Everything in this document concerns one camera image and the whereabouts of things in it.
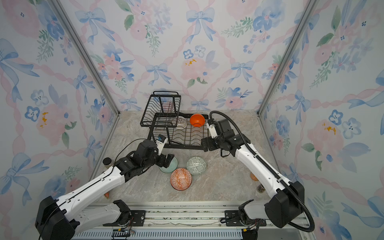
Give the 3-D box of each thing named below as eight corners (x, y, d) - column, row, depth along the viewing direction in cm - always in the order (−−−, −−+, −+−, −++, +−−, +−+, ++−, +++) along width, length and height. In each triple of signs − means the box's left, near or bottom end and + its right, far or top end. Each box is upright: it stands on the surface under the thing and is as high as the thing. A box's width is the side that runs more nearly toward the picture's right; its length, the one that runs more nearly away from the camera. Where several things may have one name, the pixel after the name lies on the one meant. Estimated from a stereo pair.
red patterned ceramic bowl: (170, 192, 84) (169, 188, 79) (172, 172, 91) (171, 168, 86) (191, 192, 84) (191, 188, 79) (191, 172, 91) (191, 168, 86)
